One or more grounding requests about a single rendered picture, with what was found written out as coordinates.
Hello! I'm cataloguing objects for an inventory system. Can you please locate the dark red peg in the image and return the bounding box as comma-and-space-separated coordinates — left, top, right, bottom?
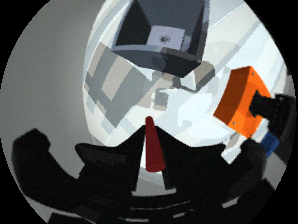
145, 116, 166, 173

